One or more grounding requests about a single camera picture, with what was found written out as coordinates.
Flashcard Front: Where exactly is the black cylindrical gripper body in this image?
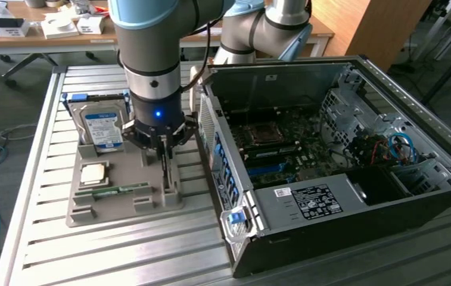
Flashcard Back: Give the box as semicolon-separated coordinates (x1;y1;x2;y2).
130;90;187;138

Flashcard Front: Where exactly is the white tape roll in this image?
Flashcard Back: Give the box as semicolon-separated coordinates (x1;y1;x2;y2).
46;17;74;30

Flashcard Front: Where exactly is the blue case release latch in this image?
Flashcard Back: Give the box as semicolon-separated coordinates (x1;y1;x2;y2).
227;210;246;225

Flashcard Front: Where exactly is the open black PC case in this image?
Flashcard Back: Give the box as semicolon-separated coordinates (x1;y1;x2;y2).
189;55;451;279

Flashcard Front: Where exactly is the green motherboard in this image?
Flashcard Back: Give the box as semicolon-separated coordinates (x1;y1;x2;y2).
225;102;350;190

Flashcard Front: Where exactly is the small white labelled box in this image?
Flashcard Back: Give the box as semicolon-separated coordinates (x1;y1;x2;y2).
77;16;106;35

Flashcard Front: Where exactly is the grey plastic parts rack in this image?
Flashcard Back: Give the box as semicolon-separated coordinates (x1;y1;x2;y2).
66;139;189;228

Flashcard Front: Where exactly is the flat white box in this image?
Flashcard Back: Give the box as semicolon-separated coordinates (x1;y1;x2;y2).
41;15;81;40

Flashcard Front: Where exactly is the perforated metal drive cage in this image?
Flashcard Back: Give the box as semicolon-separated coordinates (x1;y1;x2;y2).
319;88;383;144

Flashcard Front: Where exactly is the long wooden desk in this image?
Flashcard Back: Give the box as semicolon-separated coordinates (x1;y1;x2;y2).
0;0;337;65

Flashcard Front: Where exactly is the white box with black insert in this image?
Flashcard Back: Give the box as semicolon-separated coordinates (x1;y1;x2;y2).
0;17;31;38

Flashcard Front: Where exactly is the grey power supply unit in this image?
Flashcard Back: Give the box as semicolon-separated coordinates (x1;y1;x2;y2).
251;174;370;232

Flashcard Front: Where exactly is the green RAM stick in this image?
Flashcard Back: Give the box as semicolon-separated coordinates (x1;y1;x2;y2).
77;182;151;197

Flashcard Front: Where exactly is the red wire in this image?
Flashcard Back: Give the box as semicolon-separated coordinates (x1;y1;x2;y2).
370;139;383;164

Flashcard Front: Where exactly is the grey floor cable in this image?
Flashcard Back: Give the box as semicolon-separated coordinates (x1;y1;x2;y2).
0;123;38;141

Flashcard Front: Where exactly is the silver CPU chip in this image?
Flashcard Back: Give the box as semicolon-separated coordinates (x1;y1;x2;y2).
81;164;107;184

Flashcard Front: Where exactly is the blue expansion slot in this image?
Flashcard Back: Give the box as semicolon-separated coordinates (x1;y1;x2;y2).
247;165;289;177

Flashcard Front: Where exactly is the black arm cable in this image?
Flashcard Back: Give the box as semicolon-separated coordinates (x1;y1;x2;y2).
181;20;213;92

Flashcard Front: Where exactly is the wooden cabinet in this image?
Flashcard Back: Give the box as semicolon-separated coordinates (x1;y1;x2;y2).
310;0;433;72

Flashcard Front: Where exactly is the CPU socket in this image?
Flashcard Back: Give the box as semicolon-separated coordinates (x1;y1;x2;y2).
249;123;286;144

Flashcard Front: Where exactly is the blue SATA wire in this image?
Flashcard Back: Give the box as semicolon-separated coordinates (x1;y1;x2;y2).
387;132;421;166

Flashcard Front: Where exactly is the hard disk in blue caddy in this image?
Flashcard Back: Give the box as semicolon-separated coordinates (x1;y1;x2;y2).
61;91;135;154

